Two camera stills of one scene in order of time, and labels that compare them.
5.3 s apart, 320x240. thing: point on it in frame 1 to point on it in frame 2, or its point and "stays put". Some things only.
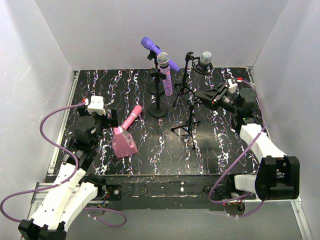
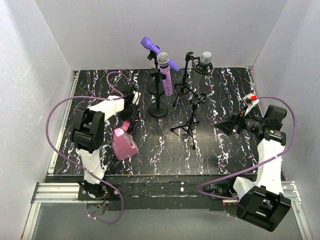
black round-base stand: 152,84 stays put
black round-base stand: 158,110 stays put
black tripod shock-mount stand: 197,69 stays put
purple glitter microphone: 163,59 stays put
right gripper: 218,94 to 239,122
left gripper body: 110,118 to 130,110
